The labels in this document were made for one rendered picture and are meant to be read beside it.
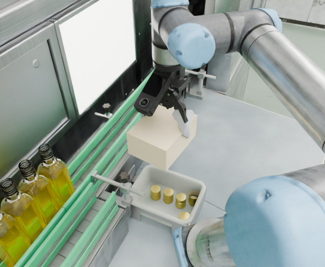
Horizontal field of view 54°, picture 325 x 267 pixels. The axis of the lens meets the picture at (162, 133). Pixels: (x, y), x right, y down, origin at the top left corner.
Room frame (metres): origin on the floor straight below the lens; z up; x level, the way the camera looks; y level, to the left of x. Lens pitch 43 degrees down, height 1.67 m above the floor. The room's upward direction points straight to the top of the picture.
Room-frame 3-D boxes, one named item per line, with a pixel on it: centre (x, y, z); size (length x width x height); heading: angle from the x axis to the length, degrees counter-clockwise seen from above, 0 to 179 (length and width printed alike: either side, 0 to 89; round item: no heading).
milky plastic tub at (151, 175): (0.62, -0.01, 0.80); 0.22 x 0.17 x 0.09; 65
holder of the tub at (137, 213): (0.63, 0.01, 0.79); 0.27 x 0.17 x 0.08; 65
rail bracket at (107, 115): (0.86, 0.21, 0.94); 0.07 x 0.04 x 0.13; 65
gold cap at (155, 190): (0.65, 0.02, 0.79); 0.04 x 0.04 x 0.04
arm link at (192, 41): (0.56, -0.06, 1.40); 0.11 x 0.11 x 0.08; 17
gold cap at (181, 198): (0.62, -0.06, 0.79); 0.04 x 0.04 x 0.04
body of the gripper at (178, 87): (0.65, -0.02, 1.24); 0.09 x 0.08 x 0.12; 147
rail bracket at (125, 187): (0.56, 0.12, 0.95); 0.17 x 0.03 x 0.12; 65
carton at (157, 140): (0.63, 0.00, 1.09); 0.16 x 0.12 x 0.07; 147
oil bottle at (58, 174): (0.52, 0.28, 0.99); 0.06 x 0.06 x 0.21; 66
